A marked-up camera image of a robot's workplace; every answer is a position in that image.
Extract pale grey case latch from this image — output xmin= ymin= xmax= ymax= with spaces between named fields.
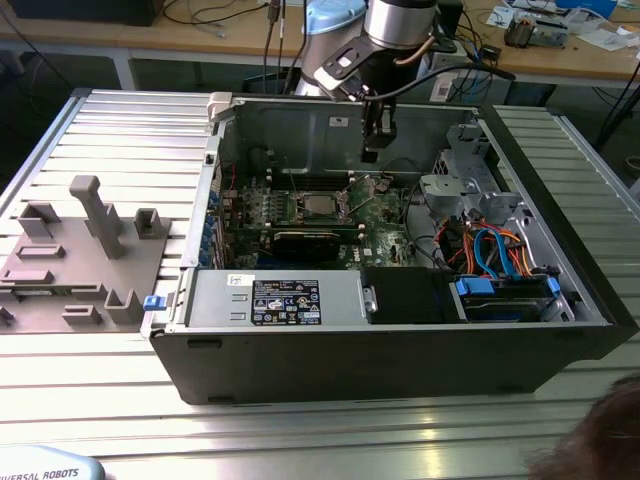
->
xmin=207 ymin=92 xmax=235 ymax=124

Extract silver power supply with label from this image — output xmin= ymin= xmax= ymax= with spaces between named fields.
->
xmin=187 ymin=269 xmax=369 ymax=331

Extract person's brown-haired head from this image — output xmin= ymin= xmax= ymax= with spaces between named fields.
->
xmin=527 ymin=374 xmax=640 ymax=480

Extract white papers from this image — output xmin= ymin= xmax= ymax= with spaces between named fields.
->
xmin=574 ymin=24 xmax=640 ymax=51

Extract pale blue teach pendant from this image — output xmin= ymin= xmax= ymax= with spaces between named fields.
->
xmin=0 ymin=444 xmax=107 ymax=480

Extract copper coil cooler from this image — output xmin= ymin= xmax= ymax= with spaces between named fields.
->
xmin=503 ymin=14 xmax=537 ymax=50

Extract red wire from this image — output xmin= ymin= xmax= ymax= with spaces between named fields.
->
xmin=222 ymin=158 xmax=239 ymax=195

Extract green motherboard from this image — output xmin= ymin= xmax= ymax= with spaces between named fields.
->
xmin=222 ymin=172 xmax=436 ymax=271

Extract blue box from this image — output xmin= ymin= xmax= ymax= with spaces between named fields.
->
xmin=555 ymin=0 xmax=620 ymax=17

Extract black upright box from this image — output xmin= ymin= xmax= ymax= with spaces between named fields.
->
xmin=435 ymin=0 xmax=464 ymax=51

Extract blue wire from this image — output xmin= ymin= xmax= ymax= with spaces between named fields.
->
xmin=472 ymin=227 xmax=501 ymax=280
xmin=489 ymin=228 xmax=519 ymax=281

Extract black RAM slot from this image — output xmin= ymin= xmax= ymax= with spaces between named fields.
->
xmin=267 ymin=171 xmax=357 ymax=182
xmin=267 ymin=180 xmax=357 ymax=194

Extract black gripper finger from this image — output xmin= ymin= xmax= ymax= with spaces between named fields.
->
xmin=362 ymin=99 xmax=376 ymax=162
xmin=373 ymin=99 xmax=397 ymax=150

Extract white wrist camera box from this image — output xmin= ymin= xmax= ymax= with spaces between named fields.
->
xmin=313 ymin=37 xmax=374 ymax=104

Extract black camera cable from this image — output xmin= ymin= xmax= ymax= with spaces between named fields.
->
xmin=364 ymin=63 xmax=516 ymax=102

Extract silver CPU plate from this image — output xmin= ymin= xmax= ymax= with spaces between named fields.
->
xmin=299 ymin=195 xmax=335 ymax=218

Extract black drive bay cover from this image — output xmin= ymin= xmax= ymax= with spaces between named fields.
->
xmin=362 ymin=267 xmax=456 ymax=326

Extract orange wire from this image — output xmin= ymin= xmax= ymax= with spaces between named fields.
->
xmin=447 ymin=232 xmax=477 ymax=272
xmin=499 ymin=229 xmax=536 ymax=276

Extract hard disk in blue carrier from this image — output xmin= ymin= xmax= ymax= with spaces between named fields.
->
xmin=448 ymin=273 xmax=562 ymax=324

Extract black wire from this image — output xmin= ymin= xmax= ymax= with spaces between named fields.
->
xmin=402 ymin=180 xmax=446 ymax=269

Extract black open PC case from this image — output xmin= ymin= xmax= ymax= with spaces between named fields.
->
xmin=141 ymin=89 xmax=640 ymax=407

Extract grey parts rack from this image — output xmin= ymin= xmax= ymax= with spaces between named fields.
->
xmin=0 ymin=174 xmax=174 ymax=334

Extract wooden desk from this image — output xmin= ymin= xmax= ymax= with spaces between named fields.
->
xmin=0 ymin=0 xmax=640 ymax=86

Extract CPU socket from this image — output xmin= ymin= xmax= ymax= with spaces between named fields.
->
xmin=293 ymin=189 xmax=352 ymax=225

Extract black graphics card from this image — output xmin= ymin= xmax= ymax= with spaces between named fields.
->
xmin=227 ymin=222 xmax=364 ymax=262

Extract metal socket cover frame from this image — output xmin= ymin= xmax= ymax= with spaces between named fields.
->
xmin=341 ymin=176 xmax=381 ymax=214

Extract grey device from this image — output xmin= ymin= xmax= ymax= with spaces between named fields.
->
xmin=533 ymin=18 xmax=570 ymax=50

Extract silver metal disk bay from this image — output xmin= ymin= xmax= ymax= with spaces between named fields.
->
xmin=418 ymin=173 xmax=484 ymax=219

